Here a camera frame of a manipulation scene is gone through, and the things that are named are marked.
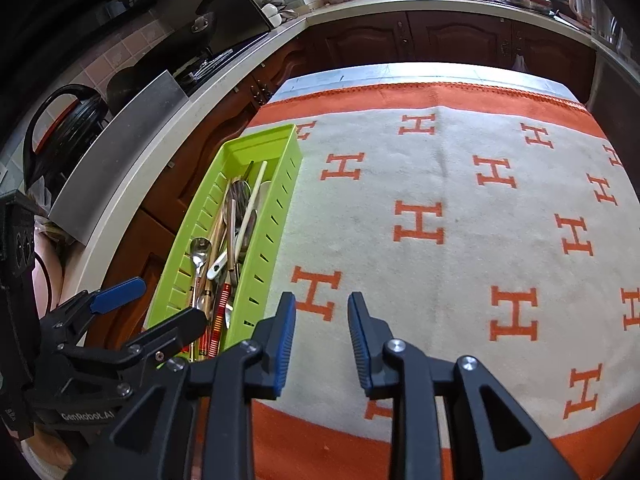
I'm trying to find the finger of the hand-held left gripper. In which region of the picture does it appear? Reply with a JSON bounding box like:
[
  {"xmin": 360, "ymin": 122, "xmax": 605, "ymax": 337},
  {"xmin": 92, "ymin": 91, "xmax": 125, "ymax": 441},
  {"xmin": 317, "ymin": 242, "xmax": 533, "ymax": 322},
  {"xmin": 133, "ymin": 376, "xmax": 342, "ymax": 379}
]
[
  {"xmin": 55, "ymin": 307, "xmax": 208, "ymax": 397},
  {"xmin": 37, "ymin": 276, "xmax": 147, "ymax": 356}
]

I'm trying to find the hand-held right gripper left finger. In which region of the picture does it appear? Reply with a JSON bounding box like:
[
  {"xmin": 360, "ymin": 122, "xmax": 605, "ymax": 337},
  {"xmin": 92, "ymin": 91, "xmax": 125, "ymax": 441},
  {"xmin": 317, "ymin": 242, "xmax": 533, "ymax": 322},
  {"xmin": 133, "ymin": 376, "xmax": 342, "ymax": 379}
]
[{"xmin": 65, "ymin": 291, "xmax": 297, "ymax": 480}]

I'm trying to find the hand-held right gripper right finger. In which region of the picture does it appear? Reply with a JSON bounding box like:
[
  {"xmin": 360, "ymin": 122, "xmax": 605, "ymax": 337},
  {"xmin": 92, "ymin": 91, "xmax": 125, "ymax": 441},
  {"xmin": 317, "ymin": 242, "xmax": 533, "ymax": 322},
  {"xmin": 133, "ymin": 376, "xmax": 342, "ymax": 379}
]
[{"xmin": 347, "ymin": 291, "xmax": 571, "ymax": 480}]

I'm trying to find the white ceramic spoon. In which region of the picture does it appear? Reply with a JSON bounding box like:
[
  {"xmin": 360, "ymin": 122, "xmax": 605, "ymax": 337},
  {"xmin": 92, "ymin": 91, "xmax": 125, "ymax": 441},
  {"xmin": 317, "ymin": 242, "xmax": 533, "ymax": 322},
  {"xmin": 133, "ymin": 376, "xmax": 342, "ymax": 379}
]
[{"xmin": 206, "ymin": 180, "xmax": 275, "ymax": 281}]

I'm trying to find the beige chopstick with red bands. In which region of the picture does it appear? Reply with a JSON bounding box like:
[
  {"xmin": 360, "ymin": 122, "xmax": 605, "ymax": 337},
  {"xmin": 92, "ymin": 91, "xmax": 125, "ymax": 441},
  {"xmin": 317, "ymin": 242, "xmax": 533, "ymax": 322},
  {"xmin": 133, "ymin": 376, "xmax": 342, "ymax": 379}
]
[{"xmin": 234, "ymin": 160, "xmax": 269, "ymax": 261}]

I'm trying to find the green plastic utensil tray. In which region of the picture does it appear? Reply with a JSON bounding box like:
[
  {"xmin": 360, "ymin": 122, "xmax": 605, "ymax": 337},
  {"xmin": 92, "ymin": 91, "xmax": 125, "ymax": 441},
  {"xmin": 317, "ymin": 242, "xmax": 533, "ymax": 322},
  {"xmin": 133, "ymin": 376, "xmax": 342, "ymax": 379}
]
[{"xmin": 144, "ymin": 124, "xmax": 304, "ymax": 368}]

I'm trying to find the plastic bag with food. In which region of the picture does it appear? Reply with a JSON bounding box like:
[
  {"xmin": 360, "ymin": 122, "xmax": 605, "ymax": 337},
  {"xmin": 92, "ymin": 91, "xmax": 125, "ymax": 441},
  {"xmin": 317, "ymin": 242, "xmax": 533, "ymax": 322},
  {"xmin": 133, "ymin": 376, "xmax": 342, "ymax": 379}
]
[{"xmin": 32, "ymin": 215, "xmax": 76, "ymax": 244}]

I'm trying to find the white kitchen countertop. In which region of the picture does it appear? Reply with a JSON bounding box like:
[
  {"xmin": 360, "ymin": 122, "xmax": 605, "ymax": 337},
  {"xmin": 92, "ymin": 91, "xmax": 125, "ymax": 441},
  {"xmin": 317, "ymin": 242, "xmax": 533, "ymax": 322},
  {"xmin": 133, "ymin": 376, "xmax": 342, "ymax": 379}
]
[{"xmin": 55, "ymin": 0, "xmax": 640, "ymax": 311}]

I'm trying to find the orange beige patterned blanket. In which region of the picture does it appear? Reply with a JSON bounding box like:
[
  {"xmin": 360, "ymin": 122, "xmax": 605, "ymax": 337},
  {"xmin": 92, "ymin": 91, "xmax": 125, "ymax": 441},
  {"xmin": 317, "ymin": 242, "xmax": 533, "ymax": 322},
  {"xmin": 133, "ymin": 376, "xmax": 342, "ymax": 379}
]
[{"xmin": 197, "ymin": 82, "xmax": 640, "ymax": 480}]

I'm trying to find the stainless steel panel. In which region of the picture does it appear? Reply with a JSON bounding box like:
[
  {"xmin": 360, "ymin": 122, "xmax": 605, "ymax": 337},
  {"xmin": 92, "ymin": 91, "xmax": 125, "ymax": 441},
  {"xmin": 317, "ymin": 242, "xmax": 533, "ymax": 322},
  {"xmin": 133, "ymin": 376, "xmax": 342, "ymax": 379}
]
[{"xmin": 47, "ymin": 71, "xmax": 188, "ymax": 243}]

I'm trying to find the black wok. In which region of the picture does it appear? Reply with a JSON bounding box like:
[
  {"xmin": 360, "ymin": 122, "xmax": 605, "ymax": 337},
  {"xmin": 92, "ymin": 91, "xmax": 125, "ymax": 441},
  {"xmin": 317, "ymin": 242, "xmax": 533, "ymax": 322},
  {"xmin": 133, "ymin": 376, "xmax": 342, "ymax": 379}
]
[{"xmin": 107, "ymin": 67, "xmax": 157, "ymax": 111}]

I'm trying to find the black gas stove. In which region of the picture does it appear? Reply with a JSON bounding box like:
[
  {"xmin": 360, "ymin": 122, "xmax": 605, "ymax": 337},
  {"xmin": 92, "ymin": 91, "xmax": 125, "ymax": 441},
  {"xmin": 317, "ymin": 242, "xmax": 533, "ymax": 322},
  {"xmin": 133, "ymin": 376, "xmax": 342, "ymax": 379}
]
[{"xmin": 172, "ymin": 35, "xmax": 271, "ymax": 96}]

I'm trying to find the grey gridded mat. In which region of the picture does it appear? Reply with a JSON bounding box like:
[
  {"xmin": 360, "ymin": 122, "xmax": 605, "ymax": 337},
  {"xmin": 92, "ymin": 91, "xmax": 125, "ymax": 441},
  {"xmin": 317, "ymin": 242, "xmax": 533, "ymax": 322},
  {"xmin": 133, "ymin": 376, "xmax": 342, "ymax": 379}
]
[{"xmin": 272, "ymin": 65, "xmax": 586, "ymax": 106}]

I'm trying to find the stack of white bowls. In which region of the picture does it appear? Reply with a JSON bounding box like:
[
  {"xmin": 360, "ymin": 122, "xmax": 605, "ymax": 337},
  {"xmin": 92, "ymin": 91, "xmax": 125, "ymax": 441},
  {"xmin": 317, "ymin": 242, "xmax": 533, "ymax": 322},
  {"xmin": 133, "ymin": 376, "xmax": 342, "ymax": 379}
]
[{"xmin": 260, "ymin": 2, "xmax": 286, "ymax": 28}]

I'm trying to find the pink white electric kettle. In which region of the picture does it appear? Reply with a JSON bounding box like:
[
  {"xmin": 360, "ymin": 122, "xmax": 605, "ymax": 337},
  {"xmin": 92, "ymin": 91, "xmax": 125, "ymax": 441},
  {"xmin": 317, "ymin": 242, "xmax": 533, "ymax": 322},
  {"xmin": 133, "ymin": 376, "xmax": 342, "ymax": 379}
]
[{"xmin": 567, "ymin": 0, "xmax": 596, "ymax": 28}]

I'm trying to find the black cable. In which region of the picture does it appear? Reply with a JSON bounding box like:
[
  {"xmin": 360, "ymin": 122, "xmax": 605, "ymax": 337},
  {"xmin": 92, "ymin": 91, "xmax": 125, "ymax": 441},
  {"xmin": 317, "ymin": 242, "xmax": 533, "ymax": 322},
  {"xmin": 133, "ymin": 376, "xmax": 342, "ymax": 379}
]
[{"xmin": 32, "ymin": 250, "xmax": 57, "ymax": 306}]

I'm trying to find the black pot with arched handle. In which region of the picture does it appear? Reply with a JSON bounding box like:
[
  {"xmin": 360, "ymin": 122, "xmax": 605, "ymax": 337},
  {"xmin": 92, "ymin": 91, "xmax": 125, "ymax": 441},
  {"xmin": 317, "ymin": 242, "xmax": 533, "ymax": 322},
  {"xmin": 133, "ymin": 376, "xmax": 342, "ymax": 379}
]
[{"xmin": 22, "ymin": 84, "xmax": 108, "ymax": 186}]

